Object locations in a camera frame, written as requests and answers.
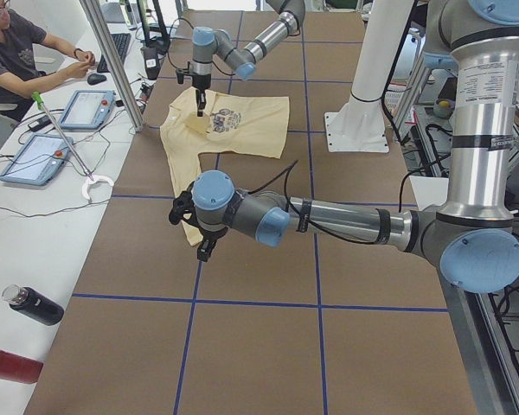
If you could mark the far blue teach pendant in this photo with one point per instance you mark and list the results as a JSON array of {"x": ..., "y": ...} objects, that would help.
[{"x": 87, "y": 110}]

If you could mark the black power adapter box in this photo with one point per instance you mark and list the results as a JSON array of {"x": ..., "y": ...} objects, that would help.
[{"x": 151, "y": 62}]

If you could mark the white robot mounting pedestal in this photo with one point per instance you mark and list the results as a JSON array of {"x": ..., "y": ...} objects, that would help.
[{"x": 359, "y": 125}]

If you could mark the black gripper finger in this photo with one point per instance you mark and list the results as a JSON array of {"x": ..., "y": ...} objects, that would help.
[
  {"x": 198, "y": 98},
  {"x": 203, "y": 99},
  {"x": 205, "y": 249}
]

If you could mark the black computer mouse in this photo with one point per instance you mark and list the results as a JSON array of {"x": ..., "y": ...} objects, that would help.
[{"x": 95, "y": 78}]

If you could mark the cream long-sleeve printed shirt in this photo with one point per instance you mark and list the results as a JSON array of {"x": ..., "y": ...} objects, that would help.
[{"x": 245, "y": 125}]

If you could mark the seated person in grey shirt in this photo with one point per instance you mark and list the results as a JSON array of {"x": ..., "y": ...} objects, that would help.
[{"x": 19, "y": 77}]

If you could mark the blue teach pendant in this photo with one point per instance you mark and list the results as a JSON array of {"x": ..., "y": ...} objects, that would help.
[
  {"x": 87, "y": 110},
  {"x": 38, "y": 161}
]

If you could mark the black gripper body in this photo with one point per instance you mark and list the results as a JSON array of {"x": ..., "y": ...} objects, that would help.
[
  {"x": 208, "y": 233},
  {"x": 200, "y": 82}
]

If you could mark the black water bottle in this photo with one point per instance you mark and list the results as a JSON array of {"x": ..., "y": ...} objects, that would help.
[{"x": 33, "y": 304}]

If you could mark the near blue teach pendant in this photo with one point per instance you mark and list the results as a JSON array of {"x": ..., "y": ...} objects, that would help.
[{"x": 38, "y": 161}]

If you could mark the black monitor stand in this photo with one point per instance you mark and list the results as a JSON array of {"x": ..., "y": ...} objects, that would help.
[{"x": 155, "y": 32}]

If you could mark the reach grabber stick tool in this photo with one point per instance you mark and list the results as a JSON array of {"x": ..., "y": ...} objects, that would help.
[{"x": 91, "y": 178}]

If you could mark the red cylinder bottle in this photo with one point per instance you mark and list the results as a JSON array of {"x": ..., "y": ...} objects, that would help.
[{"x": 14, "y": 367}]

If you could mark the aluminium frame post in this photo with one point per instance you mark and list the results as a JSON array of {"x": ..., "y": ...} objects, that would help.
[{"x": 104, "y": 39}]

